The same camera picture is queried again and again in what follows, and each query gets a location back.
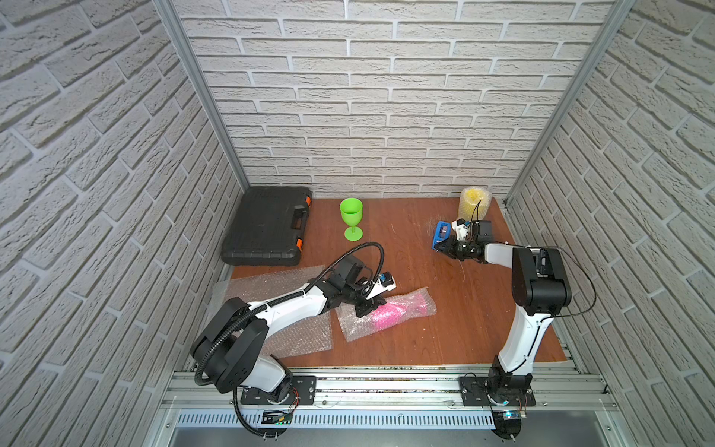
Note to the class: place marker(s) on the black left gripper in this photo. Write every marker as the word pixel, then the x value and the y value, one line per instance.
pixel 366 299

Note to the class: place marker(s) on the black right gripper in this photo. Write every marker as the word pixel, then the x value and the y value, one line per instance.
pixel 451 249

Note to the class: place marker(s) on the yellow plastic wine glass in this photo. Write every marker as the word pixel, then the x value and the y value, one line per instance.
pixel 473 201

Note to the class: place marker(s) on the pink plastic wine glass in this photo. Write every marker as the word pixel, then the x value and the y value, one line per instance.
pixel 392 314

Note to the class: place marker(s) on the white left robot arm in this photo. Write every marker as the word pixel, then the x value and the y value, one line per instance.
pixel 228 351

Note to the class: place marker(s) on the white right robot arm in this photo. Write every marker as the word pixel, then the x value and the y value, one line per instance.
pixel 540 289

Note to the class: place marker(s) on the green plastic wine glass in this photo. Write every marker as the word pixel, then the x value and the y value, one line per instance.
pixel 352 213

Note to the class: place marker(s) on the blue tape dispenser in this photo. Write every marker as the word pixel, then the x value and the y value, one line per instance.
pixel 442 233

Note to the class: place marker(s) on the black plastic tool case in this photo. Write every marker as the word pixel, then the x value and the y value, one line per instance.
pixel 269 227

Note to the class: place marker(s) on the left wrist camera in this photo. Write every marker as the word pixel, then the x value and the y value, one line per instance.
pixel 350 272

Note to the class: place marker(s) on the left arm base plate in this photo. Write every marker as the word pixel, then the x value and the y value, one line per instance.
pixel 300 389

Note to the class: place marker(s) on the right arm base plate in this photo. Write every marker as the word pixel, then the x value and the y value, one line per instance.
pixel 511 390

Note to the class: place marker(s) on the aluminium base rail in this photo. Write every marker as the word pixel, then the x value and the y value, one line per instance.
pixel 444 397

